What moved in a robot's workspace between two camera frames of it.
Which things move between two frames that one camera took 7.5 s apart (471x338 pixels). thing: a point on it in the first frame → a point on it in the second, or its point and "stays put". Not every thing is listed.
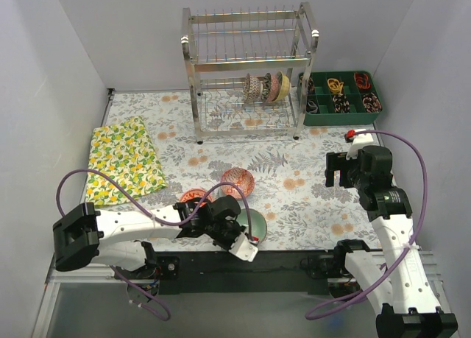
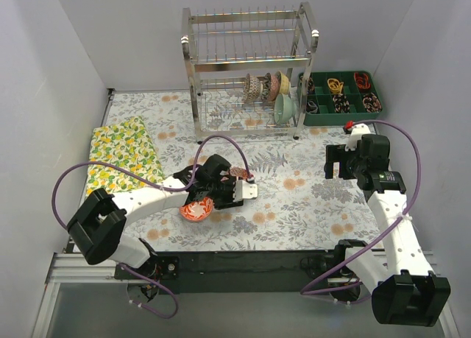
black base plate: x=267 y=272 stays put
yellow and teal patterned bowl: x=285 y=87 stays put
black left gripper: x=228 y=236 → x=224 y=196
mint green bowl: x=257 y=222 → x=285 y=109
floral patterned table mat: x=302 y=213 stays put
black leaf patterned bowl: x=266 y=87 stays put
